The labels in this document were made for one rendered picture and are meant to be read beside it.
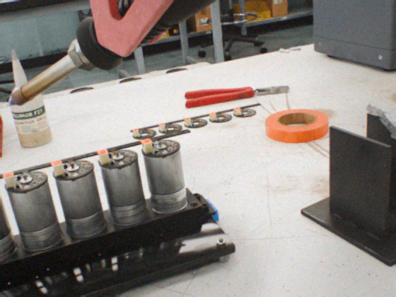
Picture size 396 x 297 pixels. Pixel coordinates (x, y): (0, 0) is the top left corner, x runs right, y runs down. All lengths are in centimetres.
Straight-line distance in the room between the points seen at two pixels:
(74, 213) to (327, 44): 51
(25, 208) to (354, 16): 50
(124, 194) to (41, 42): 440
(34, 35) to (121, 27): 447
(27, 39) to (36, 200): 439
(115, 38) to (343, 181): 18
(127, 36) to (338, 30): 53
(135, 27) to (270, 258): 17
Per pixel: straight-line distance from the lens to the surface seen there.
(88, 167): 30
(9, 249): 32
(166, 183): 31
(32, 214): 30
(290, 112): 49
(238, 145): 46
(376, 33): 65
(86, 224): 31
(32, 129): 53
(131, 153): 31
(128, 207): 31
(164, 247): 31
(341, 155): 31
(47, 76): 25
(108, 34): 20
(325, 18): 72
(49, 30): 467
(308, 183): 39
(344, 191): 32
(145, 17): 19
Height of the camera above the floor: 93
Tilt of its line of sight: 23 degrees down
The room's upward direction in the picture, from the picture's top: 7 degrees counter-clockwise
